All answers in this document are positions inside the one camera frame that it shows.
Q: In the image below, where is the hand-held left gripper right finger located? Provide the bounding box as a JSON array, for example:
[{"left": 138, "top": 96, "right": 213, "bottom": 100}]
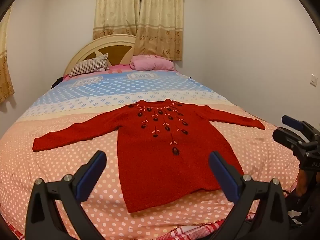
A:
[{"left": 209, "top": 151, "right": 290, "bottom": 240}]

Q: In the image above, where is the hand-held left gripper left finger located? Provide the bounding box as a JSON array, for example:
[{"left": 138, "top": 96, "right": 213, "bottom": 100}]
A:
[{"left": 25, "top": 150, "right": 107, "bottom": 240}]

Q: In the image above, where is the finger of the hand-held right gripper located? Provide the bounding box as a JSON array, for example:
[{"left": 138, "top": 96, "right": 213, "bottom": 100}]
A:
[
  {"left": 272, "top": 127, "right": 307, "bottom": 154},
  {"left": 282, "top": 115, "right": 315, "bottom": 137}
]

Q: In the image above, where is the red embroidered knit sweater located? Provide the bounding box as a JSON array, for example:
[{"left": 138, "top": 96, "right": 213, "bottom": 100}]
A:
[{"left": 32, "top": 99, "right": 266, "bottom": 214}]

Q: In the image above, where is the person's right hand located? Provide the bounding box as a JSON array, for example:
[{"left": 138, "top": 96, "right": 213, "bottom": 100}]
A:
[{"left": 298, "top": 169, "right": 312, "bottom": 197}]

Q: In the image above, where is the polka dot bedspread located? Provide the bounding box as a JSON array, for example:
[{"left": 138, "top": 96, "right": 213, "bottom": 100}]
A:
[{"left": 0, "top": 69, "right": 303, "bottom": 240}]

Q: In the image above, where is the person's dark clothing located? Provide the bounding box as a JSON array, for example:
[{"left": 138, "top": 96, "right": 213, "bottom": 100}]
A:
[{"left": 284, "top": 172, "right": 320, "bottom": 230}]

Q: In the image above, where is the dark cloth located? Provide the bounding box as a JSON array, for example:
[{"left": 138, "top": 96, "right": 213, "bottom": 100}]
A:
[{"left": 51, "top": 76, "right": 66, "bottom": 89}]

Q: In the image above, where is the striped pillow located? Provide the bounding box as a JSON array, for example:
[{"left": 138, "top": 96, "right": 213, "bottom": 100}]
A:
[{"left": 68, "top": 53, "right": 110, "bottom": 78}]

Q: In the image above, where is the pink pillow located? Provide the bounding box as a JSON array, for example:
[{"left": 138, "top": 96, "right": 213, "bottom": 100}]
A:
[{"left": 129, "top": 54, "right": 175, "bottom": 72}]

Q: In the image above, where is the cream wooden headboard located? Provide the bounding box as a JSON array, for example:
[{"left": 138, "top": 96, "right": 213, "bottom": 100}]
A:
[{"left": 64, "top": 34, "right": 137, "bottom": 75}]

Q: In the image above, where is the beige side curtain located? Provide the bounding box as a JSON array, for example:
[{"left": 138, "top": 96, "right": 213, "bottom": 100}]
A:
[{"left": 0, "top": 7, "right": 15, "bottom": 103}]

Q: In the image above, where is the beige floral window curtain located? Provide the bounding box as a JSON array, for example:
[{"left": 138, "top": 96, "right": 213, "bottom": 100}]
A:
[{"left": 92, "top": 0, "right": 186, "bottom": 61}]

